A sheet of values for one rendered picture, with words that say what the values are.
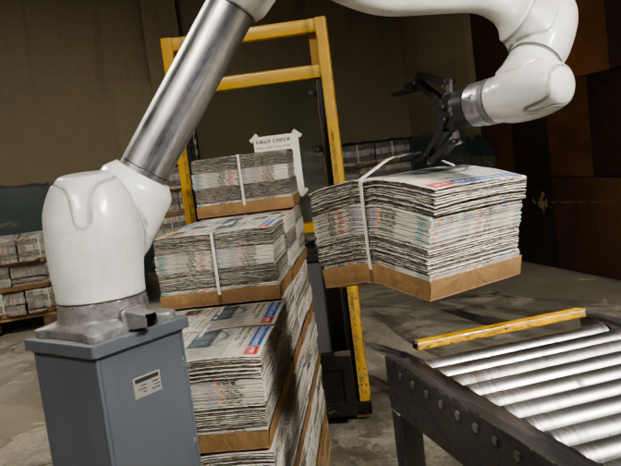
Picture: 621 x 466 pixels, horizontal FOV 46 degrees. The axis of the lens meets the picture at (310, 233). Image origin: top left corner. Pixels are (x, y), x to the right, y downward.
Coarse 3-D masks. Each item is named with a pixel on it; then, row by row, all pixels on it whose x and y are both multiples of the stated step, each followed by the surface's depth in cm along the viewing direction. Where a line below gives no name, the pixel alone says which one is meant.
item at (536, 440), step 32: (416, 384) 145; (448, 384) 137; (416, 416) 148; (448, 416) 132; (480, 416) 120; (512, 416) 118; (448, 448) 134; (480, 448) 122; (512, 448) 111; (544, 448) 105
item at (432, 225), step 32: (384, 192) 150; (416, 192) 143; (448, 192) 141; (480, 192) 147; (512, 192) 153; (384, 224) 151; (416, 224) 144; (448, 224) 144; (480, 224) 150; (512, 224) 157; (384, 256) 152; (416, 256) 144; (448, 256) 146; (480, 256) 152; (512, 256) 158
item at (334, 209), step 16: (320, 192) 167; (336, 192) 162; (352, 192) 158; (320, 208) 168; (336, 208) 164; (352, 208) 159; (320, 224) 169; (336, 224) 164; (352, 224) 160; (320, 240) 170; (336, 240) 164; (352, 240) 160; (320, 256) 170; (336, 256) 165; (352, 256) 161
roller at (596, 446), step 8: (592, 440) 106; (600, 440) 105; (608, 440) 105; (616, 440) 105; (576, 448) 104; (584, 448) 104; (592, 448) 104; (600, 448) 104; (608, 448) 104; (616, 448) 104; (592, 456) 103; (600, 456) 103; (608, 456) 103; (616, 456) 103
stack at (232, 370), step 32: (288, 288) 240; (192, 320) 210; (224, 320) 205; (256, 320) 199; (288, 320) 229; (192, 352) 173; (224, 352) 170; (256, 352) 167; (288, 352) 217; (192, 384) 167; (224, 384) 167; (256, 384) 166; (224, 416) 167; (256, 416) 167; (288, 416) 199; (288, 448) 194
